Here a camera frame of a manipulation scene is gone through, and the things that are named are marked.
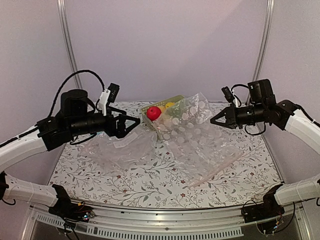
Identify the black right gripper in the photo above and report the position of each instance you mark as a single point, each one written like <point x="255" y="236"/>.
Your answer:
<point x="231" y="117"/>

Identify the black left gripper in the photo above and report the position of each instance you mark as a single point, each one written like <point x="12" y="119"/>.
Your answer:
<point x="119" y="130"/>

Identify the red toy apple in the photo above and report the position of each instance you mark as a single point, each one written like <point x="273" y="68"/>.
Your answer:
<point x="153" y="113"/>

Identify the pink zip top bag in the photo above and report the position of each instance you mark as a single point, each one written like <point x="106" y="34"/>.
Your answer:
<point x="200" y="149"/>

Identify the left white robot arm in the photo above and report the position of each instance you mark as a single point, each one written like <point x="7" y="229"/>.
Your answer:
<point x="77" y="116"/>

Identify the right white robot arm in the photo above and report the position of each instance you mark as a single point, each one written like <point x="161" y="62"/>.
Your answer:
<point x="253" y="103"/>

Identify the clear plastic bag with label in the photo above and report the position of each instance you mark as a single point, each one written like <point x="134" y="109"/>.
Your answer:
<point x="115" y="155"/>

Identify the yellow toy lemon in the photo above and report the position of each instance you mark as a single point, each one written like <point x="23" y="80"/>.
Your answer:
<point x="169" y="104"/>

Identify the beige plastic basket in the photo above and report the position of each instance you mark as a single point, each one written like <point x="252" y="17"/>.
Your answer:
<point x="161" y="105"/>

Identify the green toy grapes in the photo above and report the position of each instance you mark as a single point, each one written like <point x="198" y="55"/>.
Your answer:
<point x="175" y="111"/>

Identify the floral table mat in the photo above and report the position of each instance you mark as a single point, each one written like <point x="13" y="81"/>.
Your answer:
<point x="159" y="183"/>

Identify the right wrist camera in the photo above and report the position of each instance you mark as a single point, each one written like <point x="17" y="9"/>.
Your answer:
<point x="229" y="96"/>

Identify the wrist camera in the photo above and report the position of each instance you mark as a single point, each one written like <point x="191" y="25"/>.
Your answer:
<point x="229" y="96"/>
<point x="107" y="96"/>

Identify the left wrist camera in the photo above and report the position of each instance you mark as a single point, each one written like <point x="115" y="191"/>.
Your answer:
<point x="107" y="96"/>

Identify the aluminium front rail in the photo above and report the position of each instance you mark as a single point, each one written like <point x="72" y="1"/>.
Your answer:
<point x="117" y="222"/>

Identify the right aluminium frame post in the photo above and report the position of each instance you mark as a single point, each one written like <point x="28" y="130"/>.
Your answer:
<point x="264" y="39"/>

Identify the aluminium frame post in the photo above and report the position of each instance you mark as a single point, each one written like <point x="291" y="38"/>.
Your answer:
<point x="264" y="39"/>
<point x="62" y="13"/>

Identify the left aluminium frame post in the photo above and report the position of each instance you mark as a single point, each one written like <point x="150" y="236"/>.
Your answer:
<point x="62" y="13"/>

